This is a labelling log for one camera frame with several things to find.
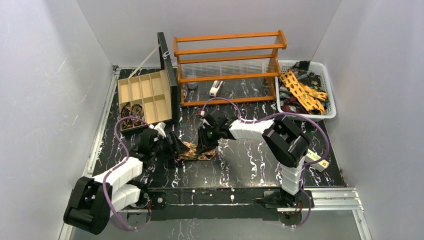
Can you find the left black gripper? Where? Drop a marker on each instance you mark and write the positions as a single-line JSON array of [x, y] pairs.
[[171, 145]]

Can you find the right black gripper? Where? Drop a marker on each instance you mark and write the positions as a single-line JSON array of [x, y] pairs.
[[205, 137]]

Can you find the colourful floral patterned tie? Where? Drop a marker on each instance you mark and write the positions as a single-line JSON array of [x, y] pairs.
[[192, 155]]

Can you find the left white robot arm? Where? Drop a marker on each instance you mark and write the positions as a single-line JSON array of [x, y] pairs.
[[94, 200]]

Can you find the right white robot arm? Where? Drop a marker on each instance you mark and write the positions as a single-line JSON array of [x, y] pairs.
[[287, 142]]

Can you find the white stapler-like object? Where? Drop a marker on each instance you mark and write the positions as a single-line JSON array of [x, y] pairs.
[[215, 88]]

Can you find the grey round object on shelf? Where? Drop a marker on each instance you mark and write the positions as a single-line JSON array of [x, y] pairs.
[[192, 85]]

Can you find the rolled brown patterned tie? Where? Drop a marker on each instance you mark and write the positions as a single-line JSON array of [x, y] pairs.
[[138, 113]]

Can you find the black compartment tie box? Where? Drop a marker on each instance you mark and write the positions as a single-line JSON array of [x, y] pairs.
[[157, 92]]

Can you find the rolled dark patterned tie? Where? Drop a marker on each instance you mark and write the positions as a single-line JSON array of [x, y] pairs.
[[125, 111]]

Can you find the orange wooden shelf rack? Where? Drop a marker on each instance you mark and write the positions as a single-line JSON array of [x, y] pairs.
[[247, 63]]

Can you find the dark red tie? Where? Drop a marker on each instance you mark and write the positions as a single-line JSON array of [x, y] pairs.
[[292, 105]]

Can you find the white plastic basket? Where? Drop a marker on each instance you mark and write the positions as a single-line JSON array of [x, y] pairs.
[[320, 70]]

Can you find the yellow patterned tie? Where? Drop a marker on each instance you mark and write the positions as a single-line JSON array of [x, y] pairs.
[[310, 99]]

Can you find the small white cardboard box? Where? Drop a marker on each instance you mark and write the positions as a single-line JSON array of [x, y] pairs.
[[312, 156]]

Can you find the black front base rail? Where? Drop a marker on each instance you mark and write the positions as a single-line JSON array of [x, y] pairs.
[[225, 203]]

